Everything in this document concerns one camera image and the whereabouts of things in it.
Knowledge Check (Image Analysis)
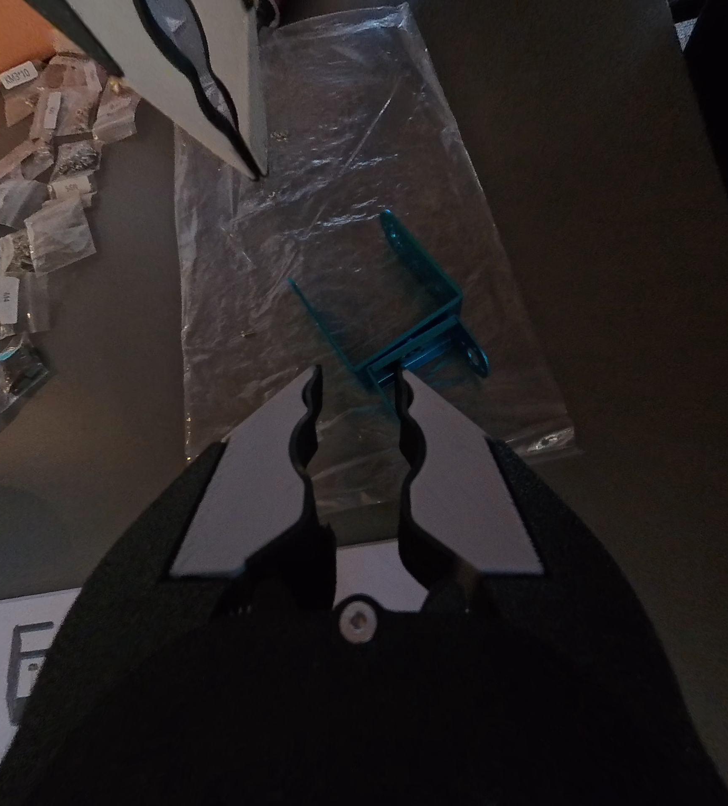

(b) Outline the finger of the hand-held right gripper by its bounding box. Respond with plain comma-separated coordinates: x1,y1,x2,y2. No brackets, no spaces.
65,0,261,180
184,0,271,178

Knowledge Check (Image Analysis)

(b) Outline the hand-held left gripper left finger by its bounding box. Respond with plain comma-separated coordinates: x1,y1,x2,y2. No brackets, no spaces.
169,365,333,579

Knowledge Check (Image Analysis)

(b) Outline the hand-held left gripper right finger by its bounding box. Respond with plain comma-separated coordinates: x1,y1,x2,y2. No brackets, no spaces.
397,367,547,575

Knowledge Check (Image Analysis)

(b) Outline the short-legged blue U bracket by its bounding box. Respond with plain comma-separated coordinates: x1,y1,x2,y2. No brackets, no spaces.
364,311,492,413

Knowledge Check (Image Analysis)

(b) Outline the long-legged blue U bracket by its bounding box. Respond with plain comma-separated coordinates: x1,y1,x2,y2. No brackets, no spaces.
288,208,465,379

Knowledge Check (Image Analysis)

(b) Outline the clear plastic bag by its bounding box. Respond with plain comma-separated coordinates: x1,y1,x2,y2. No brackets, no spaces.
172,0,584,549

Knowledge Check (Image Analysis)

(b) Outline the pile of small screw bags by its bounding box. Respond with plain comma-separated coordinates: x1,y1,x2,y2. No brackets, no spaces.
0,53,144,448

